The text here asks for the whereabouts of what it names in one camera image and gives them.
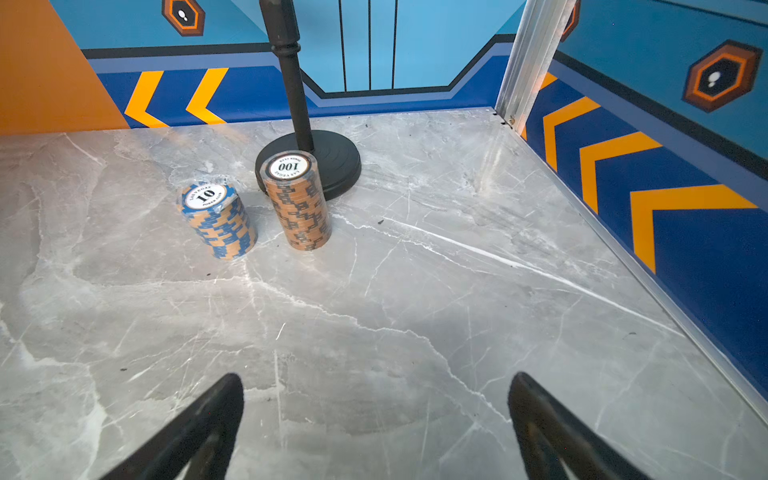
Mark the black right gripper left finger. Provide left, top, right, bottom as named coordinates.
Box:
left=103, top=373, right=244, bottom=479

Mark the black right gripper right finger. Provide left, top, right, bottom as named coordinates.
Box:
left=508, top=371, right=648, bottom=479

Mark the orange grey poker chip stack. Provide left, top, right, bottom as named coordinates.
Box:
left=259, top=150, right=332, bottom=251

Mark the black microphone stand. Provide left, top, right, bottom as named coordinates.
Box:
left=255, top=0, right=362, bottom=200

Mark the aluminium corner post right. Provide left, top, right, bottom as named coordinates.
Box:
left=494, top=0, right=577, bottom=135

